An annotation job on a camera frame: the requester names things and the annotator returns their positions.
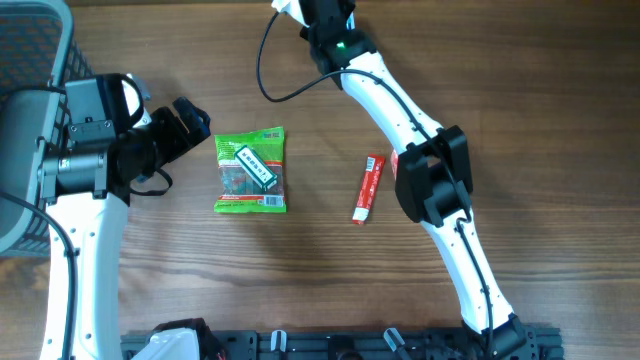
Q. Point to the red sachet stick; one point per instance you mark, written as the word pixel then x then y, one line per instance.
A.
pixel 368 189

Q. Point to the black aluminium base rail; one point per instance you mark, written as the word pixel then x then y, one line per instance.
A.
pixel 542 343

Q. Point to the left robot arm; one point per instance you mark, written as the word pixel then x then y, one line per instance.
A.
pixel 86 186

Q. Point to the small orange white box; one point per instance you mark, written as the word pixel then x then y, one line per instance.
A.
pixel 394 163

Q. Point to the grey plastic mesh basket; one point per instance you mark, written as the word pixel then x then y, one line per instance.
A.
pixel 38 51

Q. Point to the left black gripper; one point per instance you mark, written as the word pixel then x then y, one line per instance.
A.
pixel 179 139

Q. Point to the green white medicine box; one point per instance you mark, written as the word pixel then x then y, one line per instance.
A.
pixel 256 168

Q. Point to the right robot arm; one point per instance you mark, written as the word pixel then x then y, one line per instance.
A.
pixel 433 181

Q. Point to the green snack bag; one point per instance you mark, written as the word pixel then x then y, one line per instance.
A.
pixel 240 193

